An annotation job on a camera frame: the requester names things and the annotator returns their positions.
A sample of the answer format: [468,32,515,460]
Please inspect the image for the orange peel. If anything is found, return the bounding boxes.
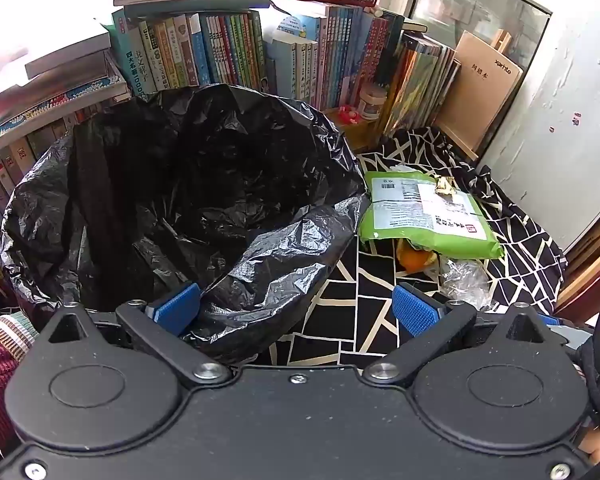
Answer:
[397,240,438,273]

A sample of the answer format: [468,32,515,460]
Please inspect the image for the green mailer package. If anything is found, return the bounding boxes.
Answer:
[358,170,506,260]

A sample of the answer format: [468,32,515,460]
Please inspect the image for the trash bin with black bag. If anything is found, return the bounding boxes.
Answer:
[0,84,371,366]

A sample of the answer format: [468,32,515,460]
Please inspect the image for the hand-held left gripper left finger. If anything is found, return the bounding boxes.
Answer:
[40,282,233,387]

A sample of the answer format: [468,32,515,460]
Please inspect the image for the black white patterned cloth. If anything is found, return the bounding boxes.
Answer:
[270,127,568,366]

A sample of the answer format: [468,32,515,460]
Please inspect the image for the row of thin picture books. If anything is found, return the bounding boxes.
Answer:
[380,30,461,136]

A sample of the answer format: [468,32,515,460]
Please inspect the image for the glass window pane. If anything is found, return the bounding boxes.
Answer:
[407,0,566,76]

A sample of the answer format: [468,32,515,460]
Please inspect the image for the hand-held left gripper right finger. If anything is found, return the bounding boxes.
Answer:
[362,282,558,388]

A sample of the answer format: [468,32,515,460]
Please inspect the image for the stack of flat lying books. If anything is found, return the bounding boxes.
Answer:
[0,32,133,158]

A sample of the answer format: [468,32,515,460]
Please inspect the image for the small white jar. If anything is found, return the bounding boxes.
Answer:
[357,84,388,121]

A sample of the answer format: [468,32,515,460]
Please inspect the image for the brown kraft notebook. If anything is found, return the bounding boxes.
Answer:
[435,30,523,161]

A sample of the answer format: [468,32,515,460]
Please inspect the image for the row of blue spine books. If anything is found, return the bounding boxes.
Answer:
[267,2,406,111]

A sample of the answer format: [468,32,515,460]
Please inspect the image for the brown wooden boards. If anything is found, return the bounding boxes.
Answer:
[565,200,600,326]

